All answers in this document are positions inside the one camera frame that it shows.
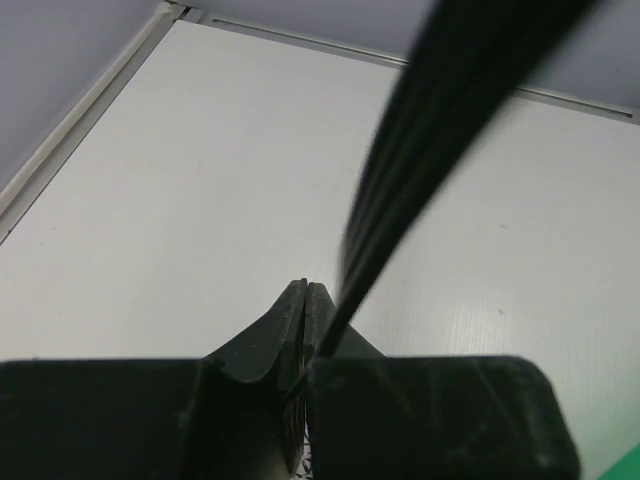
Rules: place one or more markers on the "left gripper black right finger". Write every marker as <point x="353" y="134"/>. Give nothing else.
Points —
<point x="372" y="416"/>

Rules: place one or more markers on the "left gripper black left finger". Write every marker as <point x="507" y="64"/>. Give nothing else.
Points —
<point x="221" y="416"/>

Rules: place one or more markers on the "green plastic bin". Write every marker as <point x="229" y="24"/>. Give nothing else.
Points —
<point x="627" y="468"/>

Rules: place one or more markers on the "aluminium table edge frame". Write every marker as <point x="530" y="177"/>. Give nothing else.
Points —
<point x="38" y="171"/>

